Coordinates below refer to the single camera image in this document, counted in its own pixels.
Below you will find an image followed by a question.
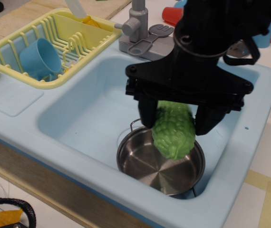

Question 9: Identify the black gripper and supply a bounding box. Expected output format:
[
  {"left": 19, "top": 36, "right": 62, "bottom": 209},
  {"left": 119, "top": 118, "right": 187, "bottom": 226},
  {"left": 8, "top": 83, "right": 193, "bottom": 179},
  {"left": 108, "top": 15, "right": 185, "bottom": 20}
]
[{"left": 126, "top": 48, "right": 254, "bottom": 136}]

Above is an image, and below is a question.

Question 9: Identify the green bumpy toy squash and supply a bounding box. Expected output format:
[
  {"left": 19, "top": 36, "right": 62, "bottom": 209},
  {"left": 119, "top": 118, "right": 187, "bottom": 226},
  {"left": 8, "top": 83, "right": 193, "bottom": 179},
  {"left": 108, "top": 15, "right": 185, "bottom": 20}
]
[{"left": 152, "top": 101, "right": 195, "bottom": 161}]

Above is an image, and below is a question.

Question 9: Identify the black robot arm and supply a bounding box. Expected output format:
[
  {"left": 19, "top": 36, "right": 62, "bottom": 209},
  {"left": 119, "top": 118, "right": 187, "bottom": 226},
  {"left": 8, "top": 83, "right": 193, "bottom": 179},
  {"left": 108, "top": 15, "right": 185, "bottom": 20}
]
[{"left": 126, "top": 0, "right": 271, "bottom": 135}]

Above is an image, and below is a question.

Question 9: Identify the stainless steel pot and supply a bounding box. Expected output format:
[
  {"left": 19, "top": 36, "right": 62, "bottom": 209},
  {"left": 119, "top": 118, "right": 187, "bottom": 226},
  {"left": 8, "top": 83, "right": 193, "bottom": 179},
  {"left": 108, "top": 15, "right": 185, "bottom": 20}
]
[{"left": 116, "top": 127, "right": 205, "bottom": 199}]

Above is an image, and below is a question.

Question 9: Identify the grey toy spork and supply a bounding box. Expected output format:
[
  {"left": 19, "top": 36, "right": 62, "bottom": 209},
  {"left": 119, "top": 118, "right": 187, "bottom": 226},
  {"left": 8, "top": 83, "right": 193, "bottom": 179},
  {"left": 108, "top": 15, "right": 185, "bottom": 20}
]
[{"left": 127, "top": 24, "right": 174, "bottom": 57}]

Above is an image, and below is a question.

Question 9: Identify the grey toy faucet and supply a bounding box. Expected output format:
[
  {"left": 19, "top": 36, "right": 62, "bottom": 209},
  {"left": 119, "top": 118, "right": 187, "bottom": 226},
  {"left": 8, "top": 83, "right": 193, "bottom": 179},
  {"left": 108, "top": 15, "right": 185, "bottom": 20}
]
[{"left": 115, "top": 0, "right": 174, "bottom": 61}]

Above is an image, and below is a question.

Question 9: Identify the red cup lying down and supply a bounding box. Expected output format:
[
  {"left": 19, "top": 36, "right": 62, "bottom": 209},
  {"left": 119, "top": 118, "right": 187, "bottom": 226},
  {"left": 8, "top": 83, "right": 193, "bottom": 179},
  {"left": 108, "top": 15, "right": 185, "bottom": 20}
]
[{"left": 162, "top": 7, "right": 183, "bottom": 26}]

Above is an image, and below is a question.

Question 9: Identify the light blue toy sink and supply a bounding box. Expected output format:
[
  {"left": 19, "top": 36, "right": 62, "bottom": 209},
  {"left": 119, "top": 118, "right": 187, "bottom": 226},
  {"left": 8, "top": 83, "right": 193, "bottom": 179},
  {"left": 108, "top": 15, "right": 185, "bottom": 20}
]
[{"left": 0, "top": 43, "right": 271, "bottom": 228}]

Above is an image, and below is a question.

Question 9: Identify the blue plastic plate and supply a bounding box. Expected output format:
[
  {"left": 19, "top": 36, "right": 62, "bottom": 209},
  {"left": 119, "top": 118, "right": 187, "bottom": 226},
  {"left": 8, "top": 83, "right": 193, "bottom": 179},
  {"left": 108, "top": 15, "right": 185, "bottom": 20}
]
[{"left": 174, "top": 0, "right": 187, "bottom": 9}]

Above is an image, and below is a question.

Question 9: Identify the light blue cup right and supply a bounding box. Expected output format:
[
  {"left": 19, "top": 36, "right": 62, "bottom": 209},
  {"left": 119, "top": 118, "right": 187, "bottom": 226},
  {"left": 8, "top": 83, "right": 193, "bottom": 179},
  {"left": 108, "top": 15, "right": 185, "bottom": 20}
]
[{"left": 252, "top": 24, "right": 271, "bottom": 48}]

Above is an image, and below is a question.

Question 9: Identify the orange toy in rack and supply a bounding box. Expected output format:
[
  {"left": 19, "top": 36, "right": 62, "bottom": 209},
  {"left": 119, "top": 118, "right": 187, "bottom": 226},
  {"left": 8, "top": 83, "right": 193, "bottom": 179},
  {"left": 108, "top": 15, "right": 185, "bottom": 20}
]
[{"left": 82, "top": 16, "right": 100, "bottom": 28}]

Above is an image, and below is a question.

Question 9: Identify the yellow dish drying rack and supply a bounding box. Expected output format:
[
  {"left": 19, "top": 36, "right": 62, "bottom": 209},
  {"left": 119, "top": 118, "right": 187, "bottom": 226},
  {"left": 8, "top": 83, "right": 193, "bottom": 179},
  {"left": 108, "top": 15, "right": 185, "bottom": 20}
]
[{"left": 0, "top": 8, "right": 121, "bottom": 89}]

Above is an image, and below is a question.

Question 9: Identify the white plastic spatula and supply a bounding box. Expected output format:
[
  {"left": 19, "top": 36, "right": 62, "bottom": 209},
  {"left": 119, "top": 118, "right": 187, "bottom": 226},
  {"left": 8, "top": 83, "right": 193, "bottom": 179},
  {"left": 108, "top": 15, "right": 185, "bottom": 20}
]
[{"left": 65, "top": 0, "right": 87, "bottom": 19}]

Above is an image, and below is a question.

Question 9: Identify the light blue plastic cup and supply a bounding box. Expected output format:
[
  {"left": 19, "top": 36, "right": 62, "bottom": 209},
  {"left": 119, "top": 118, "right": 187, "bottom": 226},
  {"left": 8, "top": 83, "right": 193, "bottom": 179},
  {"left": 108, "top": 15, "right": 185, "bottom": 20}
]
[{"left": 19, "top": 38, "right": 61, "bottom": 81}]

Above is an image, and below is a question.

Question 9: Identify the orange tape piece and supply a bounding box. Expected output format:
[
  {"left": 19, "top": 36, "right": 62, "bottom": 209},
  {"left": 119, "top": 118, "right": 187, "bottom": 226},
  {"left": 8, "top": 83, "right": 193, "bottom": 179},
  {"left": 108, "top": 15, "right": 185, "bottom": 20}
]
[{"left": 0, "top": 209, "right": 23, "bottom": 227}]

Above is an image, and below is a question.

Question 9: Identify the black braided cable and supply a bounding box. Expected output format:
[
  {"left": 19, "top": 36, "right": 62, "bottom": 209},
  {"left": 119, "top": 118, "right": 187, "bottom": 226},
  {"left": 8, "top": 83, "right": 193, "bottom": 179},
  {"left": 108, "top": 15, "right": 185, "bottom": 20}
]
[{"left": 0, "top": 198, "right": 36, "bottom": 228}]

